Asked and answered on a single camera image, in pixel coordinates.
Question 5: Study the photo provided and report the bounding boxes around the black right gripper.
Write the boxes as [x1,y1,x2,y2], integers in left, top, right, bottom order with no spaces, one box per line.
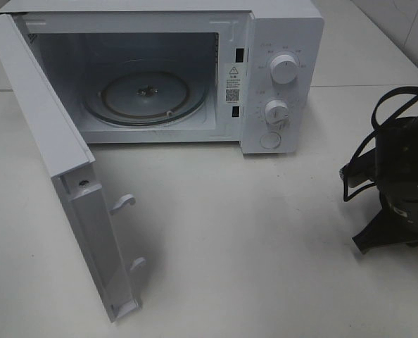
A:
[352,118,418,254]

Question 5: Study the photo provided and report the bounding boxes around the round white door button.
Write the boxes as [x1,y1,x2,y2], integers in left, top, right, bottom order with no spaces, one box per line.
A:
[260,132,281,149]

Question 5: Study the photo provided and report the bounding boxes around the white microwave knob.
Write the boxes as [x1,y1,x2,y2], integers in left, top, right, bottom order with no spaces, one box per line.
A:
[269,51,299,85]
[264,99,289,125]

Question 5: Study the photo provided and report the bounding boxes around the white microwave door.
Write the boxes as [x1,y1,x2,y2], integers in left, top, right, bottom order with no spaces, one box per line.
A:
[0,14,141,322]

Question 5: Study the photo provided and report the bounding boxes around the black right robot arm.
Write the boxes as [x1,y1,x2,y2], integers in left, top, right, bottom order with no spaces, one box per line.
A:
[342,116,418,254]

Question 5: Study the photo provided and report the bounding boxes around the white microwave oven body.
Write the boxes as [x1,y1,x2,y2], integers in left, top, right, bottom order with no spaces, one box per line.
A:
[0,1,324,154]

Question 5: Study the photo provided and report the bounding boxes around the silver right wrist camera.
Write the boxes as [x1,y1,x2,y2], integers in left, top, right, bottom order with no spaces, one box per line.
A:
[339,149,376,188]

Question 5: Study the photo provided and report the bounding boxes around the black right camera cable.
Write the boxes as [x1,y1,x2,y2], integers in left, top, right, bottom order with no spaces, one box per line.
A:
[342,83,418,204]

